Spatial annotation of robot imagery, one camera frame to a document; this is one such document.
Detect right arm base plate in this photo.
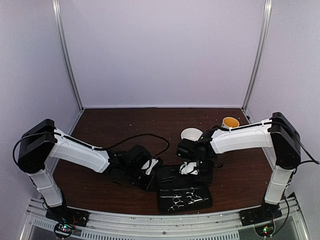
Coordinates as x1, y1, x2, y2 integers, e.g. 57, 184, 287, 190
239, 206, 282, 227

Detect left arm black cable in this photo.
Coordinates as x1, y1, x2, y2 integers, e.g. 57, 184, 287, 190
12, 132, 171, 171

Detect front aluminium rail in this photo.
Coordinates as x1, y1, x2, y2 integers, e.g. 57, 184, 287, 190
17, 197, 311, 240

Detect black tool case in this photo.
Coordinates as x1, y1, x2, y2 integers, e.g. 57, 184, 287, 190
156, 165, 213, 215

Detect silver thinning scissors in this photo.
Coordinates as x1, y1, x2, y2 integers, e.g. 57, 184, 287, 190
160, 194, 185, 212

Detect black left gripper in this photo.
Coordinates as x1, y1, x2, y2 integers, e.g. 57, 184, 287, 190
124, 165, 160, 192

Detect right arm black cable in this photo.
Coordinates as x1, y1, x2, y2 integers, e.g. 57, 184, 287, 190
271, 117, 320, 226

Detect right aluminium frame post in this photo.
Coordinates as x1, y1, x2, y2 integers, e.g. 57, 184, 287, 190
241, 0, 273, 112

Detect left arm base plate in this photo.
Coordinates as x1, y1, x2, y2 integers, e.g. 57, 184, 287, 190
45, 206, 90, 227

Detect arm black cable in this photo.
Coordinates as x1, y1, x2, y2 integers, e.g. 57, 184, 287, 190
12, 132, 171, 171
271, 117, 320, 226

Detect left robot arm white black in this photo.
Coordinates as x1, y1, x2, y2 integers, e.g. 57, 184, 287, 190
12, 118, 163, 222

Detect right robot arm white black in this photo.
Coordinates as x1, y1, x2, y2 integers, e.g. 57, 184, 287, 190
176, 112, 302, 221

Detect black hair clip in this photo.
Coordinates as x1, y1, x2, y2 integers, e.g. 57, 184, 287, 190
160, 176, 175, 183

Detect silver straight hair scissors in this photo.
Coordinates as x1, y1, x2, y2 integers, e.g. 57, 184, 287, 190
185, 187, 209, 205

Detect white mug yellow inside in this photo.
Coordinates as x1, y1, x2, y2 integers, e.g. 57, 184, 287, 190
221, 116, 240, 129

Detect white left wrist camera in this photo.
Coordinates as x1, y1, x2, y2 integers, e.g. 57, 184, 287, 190
141, 158, 160, 176

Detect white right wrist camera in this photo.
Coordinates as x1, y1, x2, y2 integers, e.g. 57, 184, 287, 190
179, 161, 199, 175

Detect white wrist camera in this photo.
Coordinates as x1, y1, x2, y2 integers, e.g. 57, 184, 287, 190
141, 158, 160, 176
179, 161, 199, 175

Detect left aluminium frame post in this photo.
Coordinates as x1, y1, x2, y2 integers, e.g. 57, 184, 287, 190
51, 0, 84, 111

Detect white ceramic bowl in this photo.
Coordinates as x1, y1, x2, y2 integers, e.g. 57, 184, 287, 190
180, 127, 203, 142

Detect aluminium frame post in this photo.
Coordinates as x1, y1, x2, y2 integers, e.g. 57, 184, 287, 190
241, 0, 273, 112
51, 0, 84, 111

